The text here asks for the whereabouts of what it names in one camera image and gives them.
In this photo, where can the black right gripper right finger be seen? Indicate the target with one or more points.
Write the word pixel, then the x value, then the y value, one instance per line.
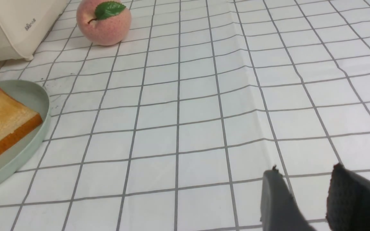
pixel 348 201

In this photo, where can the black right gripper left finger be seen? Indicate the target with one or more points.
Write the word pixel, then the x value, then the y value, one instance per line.
pixel 279 211

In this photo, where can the white checked tablecloth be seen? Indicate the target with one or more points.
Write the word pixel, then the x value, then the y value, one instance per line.
pixel 172 129

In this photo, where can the pink peach with leaf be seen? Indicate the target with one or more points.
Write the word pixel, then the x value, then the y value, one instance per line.
pixel 103 22

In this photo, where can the pale green plate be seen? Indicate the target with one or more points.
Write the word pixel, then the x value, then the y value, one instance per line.
pixel 35 97

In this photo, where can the cream white toaster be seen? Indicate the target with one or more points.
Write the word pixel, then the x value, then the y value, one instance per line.
pixel 24 24

